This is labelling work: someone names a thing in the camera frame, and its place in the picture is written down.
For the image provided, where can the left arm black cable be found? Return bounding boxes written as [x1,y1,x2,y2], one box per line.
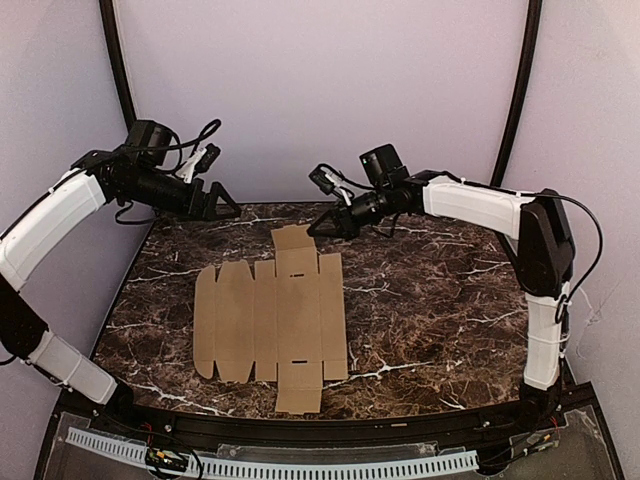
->
[169,118,223,174]

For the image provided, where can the right black frame post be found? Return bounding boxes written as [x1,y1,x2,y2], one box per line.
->
[490,0,543,187]

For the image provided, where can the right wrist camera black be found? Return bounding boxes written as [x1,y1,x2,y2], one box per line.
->
[309,166,335,195]

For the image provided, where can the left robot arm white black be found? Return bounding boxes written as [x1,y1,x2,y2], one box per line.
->
[1,119,241,415]

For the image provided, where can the brown cardboard box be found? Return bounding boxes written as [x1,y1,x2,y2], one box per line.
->
[193,225,348,415]

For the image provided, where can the white slotted cable duct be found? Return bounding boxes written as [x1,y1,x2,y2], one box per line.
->
[65,427,478,480]

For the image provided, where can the left black frame post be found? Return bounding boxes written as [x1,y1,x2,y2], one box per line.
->
[98,0,137,129]

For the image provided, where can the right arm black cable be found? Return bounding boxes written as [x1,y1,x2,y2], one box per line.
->
[549,192,605,326]

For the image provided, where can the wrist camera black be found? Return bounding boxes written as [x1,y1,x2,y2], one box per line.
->
[309,166,335,195]
[191,143,221,174]

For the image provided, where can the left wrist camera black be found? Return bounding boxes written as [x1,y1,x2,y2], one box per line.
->
[191,143,221,174]

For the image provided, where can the small green circuit board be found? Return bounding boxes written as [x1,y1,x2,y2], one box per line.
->
[145,447,189,473]

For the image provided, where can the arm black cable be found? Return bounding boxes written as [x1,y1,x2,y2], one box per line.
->
[169,118,223,174]
[549,192,605,326]

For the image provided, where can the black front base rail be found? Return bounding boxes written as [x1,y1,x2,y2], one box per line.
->
[115,402,564,450]

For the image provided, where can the black frame post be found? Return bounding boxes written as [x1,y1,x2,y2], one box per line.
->
[98,0,137,129]
[490,0,543,187]

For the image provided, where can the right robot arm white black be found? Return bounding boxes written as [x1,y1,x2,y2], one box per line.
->
[307,144,575,431]

